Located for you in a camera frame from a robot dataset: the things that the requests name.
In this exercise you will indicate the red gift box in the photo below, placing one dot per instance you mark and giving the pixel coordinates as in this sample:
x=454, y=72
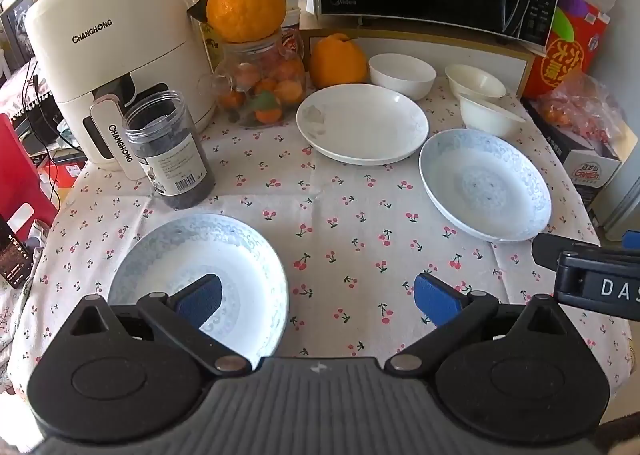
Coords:
x=565, y=65

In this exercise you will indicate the red plastic stool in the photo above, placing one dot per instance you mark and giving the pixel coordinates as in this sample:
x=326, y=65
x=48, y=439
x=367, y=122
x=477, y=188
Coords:
x=22, y=175

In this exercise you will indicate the cherry print tablecloth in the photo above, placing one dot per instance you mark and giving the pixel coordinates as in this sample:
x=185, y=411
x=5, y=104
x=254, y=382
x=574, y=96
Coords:
x=340, y=215

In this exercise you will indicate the white wood-edged stand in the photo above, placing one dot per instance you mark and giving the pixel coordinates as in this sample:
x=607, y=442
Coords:
x=480, y=52

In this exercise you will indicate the white ceramic bowl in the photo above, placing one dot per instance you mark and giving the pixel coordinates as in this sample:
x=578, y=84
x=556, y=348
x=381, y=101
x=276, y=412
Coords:
x=402, y=75
x=487, y=117
x=475, y=80

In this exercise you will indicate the green and purple toy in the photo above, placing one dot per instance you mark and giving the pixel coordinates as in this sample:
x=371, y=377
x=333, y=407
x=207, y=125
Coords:
x=570, y=17

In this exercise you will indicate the glass jar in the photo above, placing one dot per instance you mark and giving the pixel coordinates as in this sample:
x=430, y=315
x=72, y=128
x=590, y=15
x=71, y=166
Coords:
x=235, y=60

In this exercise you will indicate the white air fryer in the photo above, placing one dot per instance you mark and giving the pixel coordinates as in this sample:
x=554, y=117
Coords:
x=110, y=45

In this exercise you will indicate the black electronic device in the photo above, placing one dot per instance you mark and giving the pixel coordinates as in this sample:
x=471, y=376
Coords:
x=42, y=117

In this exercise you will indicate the plastic bag of oranges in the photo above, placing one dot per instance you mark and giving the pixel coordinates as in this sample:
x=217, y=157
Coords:
x=582, y=105

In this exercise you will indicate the blue patterned white plate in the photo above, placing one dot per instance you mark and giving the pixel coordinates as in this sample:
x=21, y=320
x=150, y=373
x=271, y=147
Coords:
x=482, y=185
x=165, y=255

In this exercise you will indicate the framed picture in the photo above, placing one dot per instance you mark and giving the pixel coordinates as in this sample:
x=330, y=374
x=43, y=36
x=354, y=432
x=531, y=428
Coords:
x=17, y=20

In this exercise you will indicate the printed cardboard box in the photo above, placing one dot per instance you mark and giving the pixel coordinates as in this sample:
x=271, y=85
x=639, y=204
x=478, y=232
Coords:
x=585, y=170

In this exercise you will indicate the plain white plate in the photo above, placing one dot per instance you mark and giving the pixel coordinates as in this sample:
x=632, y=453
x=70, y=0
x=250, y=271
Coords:
x=365, y=125

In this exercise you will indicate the clear jar with dark contents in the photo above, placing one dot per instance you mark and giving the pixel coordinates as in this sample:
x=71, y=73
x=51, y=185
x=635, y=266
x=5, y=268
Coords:
x=175, y=170

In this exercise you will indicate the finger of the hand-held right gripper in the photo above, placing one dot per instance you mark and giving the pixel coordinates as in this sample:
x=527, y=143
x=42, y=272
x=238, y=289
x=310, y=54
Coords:
x=632, y=238
x=560, y=250

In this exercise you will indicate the black smartphone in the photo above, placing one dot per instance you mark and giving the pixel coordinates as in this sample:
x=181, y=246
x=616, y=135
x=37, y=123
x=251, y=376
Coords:
x=15, y=255

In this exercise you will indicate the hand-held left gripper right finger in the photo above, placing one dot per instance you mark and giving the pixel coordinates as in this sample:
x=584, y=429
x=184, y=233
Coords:
x=437, y=300

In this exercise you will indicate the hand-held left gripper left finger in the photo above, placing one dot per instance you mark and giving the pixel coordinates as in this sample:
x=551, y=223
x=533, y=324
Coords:
x=200, y=300

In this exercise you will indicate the heap of small mandarins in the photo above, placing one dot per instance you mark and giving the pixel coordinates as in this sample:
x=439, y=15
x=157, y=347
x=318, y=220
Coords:
x=280, y=90

